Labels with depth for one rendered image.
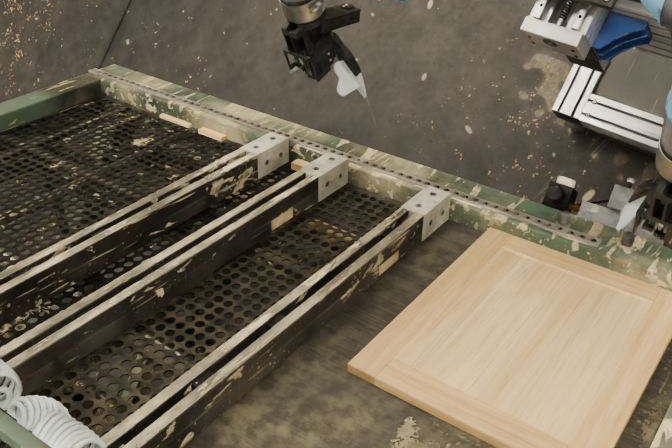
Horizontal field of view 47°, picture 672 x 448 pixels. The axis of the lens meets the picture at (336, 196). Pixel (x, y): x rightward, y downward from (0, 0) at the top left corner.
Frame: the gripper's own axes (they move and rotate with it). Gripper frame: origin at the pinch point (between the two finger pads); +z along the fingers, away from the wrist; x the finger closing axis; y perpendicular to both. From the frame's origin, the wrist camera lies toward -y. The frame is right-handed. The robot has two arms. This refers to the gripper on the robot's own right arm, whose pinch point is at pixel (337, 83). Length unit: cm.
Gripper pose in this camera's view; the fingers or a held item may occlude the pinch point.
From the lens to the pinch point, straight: 151.6
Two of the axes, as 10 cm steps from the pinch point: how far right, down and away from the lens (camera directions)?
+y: -6.0, 7.1, -3.6
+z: 2.1, 5.8, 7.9
